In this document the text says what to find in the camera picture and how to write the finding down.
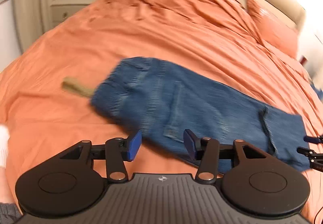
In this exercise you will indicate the orange pillow with embroidery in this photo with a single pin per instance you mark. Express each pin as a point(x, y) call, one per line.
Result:
point(273, 30)

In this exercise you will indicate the beige bedside table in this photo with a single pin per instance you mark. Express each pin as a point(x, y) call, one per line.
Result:
point(63, 9)

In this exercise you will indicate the grey sweatpants leg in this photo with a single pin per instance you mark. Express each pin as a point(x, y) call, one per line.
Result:
point(9, 213)

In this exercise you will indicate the red cup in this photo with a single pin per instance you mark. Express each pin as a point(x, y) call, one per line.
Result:
point(303, 60)

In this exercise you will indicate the orange duvet cover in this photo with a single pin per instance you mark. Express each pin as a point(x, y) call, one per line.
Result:
point(214, 38)

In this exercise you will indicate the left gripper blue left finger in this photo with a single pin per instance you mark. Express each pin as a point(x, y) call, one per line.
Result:
point(133, 143)

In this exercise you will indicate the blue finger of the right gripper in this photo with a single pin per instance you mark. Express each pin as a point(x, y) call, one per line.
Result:
point(314, 139)

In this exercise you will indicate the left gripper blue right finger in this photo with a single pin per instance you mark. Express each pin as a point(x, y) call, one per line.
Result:
point(192, 144)

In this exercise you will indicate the blue denim jeans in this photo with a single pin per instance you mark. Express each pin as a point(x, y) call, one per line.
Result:
point(162, 100)

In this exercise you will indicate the white sock left foot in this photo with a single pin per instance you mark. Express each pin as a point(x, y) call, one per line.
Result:
point(4, 138)

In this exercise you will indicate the olive fabric belt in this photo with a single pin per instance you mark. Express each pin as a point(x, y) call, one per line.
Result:
point(72, 85)

